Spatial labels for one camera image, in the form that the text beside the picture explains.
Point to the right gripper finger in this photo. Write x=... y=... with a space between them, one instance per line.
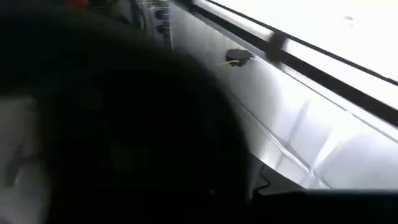
x=311 y=208

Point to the green denim cap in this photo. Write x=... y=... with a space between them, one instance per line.
x=124 y=124

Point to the long light rail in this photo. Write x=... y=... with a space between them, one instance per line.
x=342 y=89

